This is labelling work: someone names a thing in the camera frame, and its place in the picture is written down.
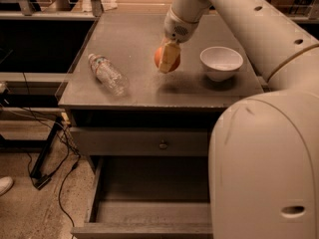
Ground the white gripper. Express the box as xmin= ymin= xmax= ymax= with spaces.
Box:
xmin=157 ymin=5 xmax=195 ymax=75

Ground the orange fruit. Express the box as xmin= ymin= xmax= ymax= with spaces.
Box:
xmin=154 ymin=46 xmax=181 ymax=73

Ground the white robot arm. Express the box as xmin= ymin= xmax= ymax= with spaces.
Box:
xmin=164 ymin=0 xmax=319 ymax=239

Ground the grey wooden drawer cabinet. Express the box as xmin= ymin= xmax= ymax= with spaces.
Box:
xmin=54 ymin=13 xmax=272 ymax=239

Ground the closed grey top drawer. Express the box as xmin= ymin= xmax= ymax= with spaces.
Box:
xmin=71 ymin=127 xmax=208 ymax=156

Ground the open grey middle drawer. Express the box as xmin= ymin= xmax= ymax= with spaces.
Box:
xmin=71 ymin=156 xmax=213 ymax=239

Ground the white ceramic bowl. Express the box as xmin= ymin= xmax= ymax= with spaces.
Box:
xmin=199 ymin=46 xmax=243 ymax=82

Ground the clear plastic water bottle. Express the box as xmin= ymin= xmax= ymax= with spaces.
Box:
xmin=88 ymin=54 xmax=129 ymax=97

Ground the white cloth on shelf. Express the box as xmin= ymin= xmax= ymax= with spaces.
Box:
xmin=81 ymin=0 xmax=118 ymax=12

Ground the black table leg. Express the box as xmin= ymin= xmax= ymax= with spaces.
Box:
xmin=30 ymin=118 xmax=62 ymax=190

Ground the white shoe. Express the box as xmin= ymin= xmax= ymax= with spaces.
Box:
xmin=0 ymin=176 xmax=14 ymax=196

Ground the black floor cable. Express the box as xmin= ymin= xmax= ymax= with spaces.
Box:
xmin=19 ymin=72 xmax=83 ymax=229

